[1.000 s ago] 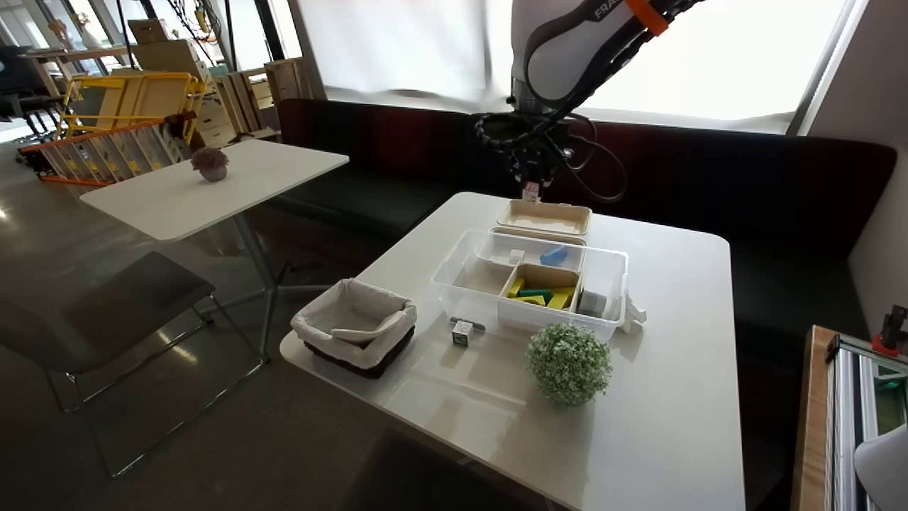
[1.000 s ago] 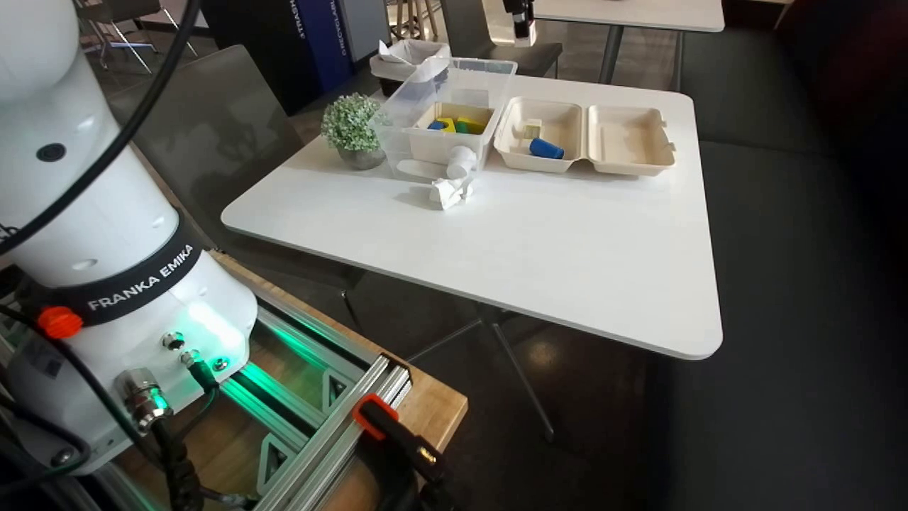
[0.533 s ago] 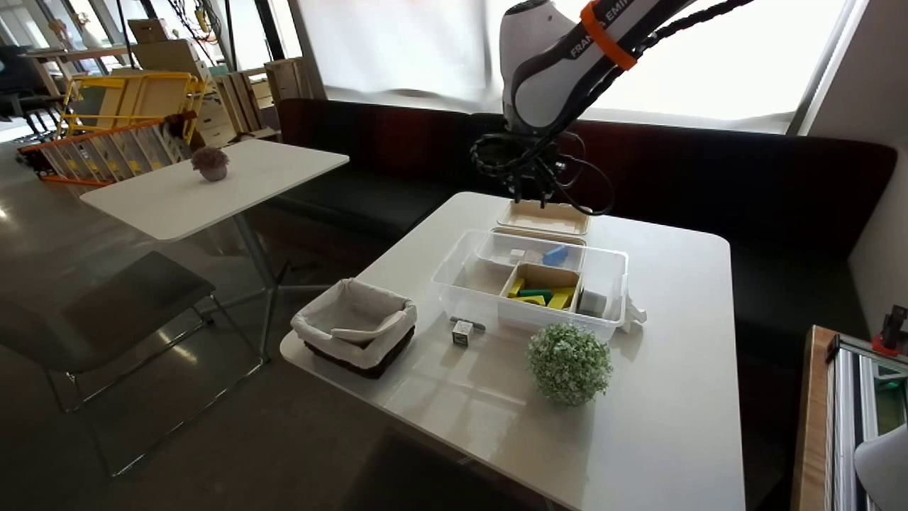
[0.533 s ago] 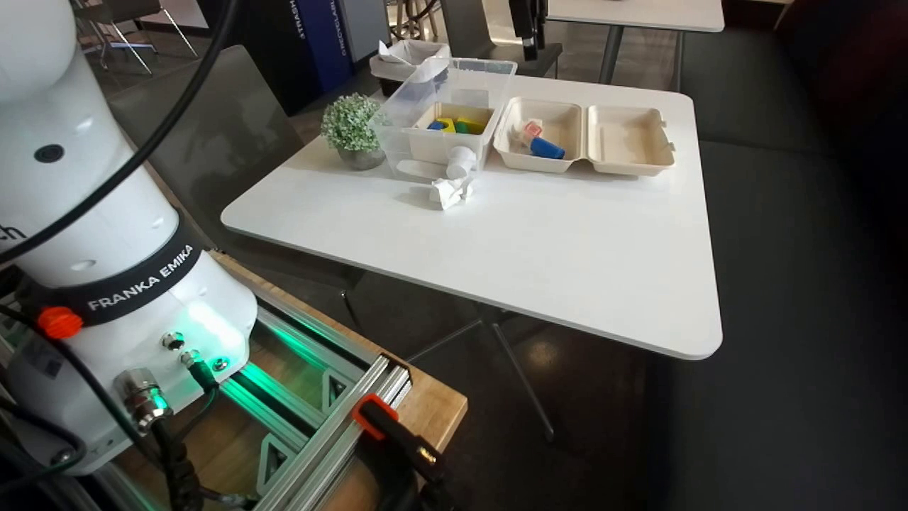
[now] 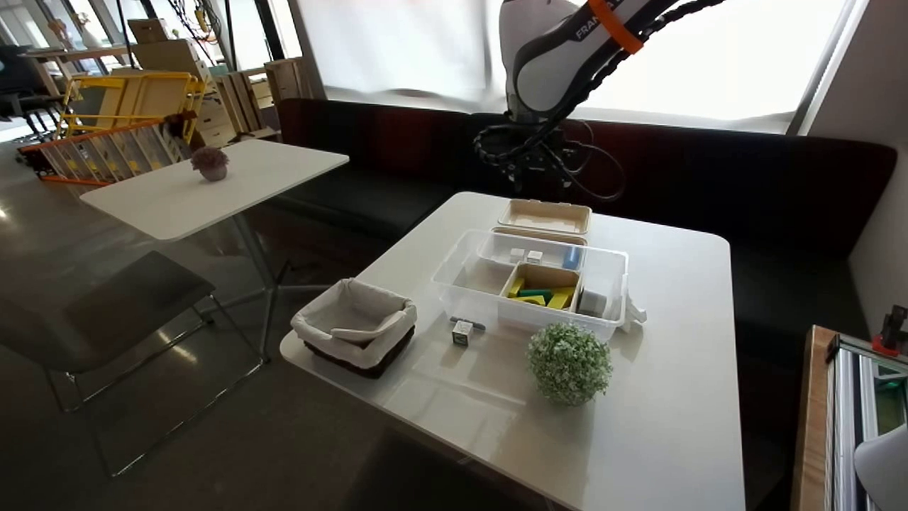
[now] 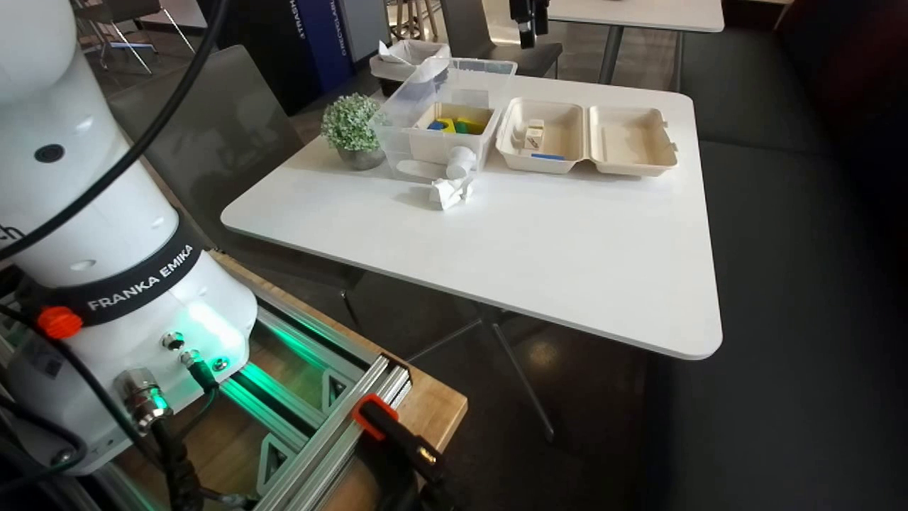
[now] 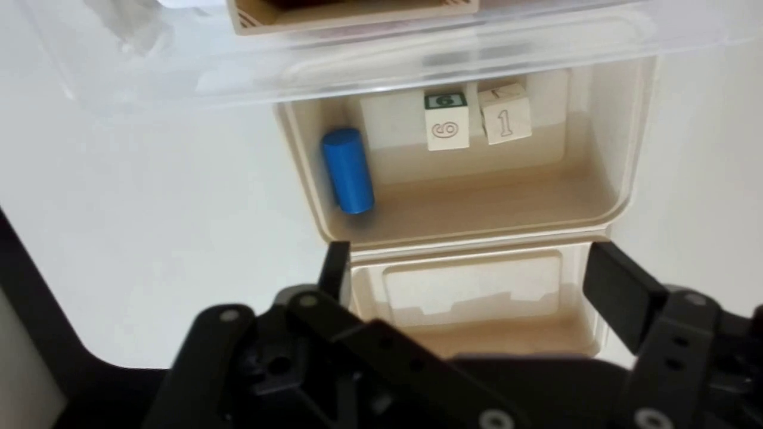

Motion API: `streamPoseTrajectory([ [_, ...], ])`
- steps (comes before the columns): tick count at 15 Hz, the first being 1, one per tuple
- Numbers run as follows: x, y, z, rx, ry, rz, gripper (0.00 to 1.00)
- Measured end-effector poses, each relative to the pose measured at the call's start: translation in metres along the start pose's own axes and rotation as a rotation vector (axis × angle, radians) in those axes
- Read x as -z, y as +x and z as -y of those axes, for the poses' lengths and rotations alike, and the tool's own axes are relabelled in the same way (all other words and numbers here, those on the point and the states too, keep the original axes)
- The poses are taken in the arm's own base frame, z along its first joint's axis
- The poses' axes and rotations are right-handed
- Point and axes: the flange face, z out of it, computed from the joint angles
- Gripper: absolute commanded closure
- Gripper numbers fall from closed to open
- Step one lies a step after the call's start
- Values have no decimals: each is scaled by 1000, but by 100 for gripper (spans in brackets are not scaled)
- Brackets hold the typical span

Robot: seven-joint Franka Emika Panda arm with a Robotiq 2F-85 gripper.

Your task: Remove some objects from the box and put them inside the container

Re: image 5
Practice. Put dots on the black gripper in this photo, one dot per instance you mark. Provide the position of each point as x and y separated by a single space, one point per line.
536 145

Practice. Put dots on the wooden number cube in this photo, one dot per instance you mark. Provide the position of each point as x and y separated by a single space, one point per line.
519 253

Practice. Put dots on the light wooden block box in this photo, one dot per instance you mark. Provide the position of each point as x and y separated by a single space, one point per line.
541 275

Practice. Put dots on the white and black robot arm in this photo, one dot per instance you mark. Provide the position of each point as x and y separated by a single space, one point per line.
548 67

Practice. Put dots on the light wooden box lid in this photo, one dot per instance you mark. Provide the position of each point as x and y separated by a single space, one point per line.
544 219

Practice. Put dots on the small blue item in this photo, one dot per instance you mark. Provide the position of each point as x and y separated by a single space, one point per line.
571 256

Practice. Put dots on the green wooden cylinder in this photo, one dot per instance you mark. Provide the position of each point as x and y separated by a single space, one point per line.
536 295

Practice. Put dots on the yellow short wooden block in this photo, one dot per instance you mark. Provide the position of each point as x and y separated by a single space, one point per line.
514 292

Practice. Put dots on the yellow rectangular wooden block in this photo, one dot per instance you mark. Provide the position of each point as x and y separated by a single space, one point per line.
560 299

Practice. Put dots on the yellow arch wooden block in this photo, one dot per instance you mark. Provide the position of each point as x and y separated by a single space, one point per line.
529 303

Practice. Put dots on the crumpled white plastic piece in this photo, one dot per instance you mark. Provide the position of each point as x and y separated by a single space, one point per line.
635 314

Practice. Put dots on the small grey cube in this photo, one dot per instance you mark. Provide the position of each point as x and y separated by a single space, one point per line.
461 334

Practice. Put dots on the white window blind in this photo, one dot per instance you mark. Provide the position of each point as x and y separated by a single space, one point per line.
407 46

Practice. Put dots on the green ball plant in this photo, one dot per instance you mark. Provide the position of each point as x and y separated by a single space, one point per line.
568 364

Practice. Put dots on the white square bowl stack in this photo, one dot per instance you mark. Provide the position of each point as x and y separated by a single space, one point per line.
356 309

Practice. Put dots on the black bench sofa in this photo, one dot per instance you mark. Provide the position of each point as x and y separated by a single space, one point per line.
757 189

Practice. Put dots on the white folding table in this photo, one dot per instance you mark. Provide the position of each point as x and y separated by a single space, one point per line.
218 195

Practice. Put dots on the wooden side shelf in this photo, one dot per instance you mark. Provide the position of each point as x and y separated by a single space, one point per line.
815 428

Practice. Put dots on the red clamp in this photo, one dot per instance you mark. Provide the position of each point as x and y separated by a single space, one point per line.
892 330

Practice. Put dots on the yellow cart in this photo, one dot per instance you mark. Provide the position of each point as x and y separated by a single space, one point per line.
133 96

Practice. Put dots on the orange ladder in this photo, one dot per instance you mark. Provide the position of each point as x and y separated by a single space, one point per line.
96 158

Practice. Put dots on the dark folding chair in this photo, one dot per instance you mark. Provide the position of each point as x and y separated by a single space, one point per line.
104 303

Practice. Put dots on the white lamp shade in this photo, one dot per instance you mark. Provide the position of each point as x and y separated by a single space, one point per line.
888 471

